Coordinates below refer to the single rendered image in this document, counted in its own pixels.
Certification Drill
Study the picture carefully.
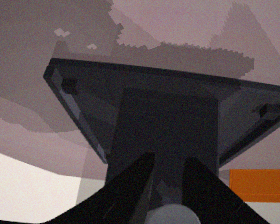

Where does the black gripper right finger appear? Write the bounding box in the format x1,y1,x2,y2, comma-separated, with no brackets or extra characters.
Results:
181,157,269,224

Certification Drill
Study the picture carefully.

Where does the orange rectangular tray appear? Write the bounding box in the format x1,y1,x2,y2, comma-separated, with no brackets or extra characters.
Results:
229,169,280,202

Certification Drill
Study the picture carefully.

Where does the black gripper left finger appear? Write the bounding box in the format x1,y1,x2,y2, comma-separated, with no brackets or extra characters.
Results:
43,152,156,224

